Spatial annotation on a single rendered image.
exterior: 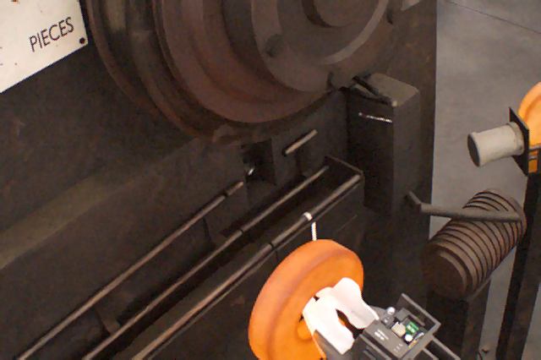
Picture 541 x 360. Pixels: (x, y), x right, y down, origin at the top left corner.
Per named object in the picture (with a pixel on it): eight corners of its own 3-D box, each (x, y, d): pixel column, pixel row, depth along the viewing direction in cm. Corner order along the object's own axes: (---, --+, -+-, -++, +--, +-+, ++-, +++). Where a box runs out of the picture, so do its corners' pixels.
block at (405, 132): (347, 199, 138) (341, 86, 123) (374, 177, 142) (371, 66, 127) (393, 225, 132) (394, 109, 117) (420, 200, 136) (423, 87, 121)
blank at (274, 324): (232, 305, 77) (255, 320, 75) (332, 210, 83) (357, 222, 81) (264, 382, 87) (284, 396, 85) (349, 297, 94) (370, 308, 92)
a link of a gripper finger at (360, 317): (326, 246, 81) (391, 300, 77) (318, 275, 85) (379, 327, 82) (306, 263, 79) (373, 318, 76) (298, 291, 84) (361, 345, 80)
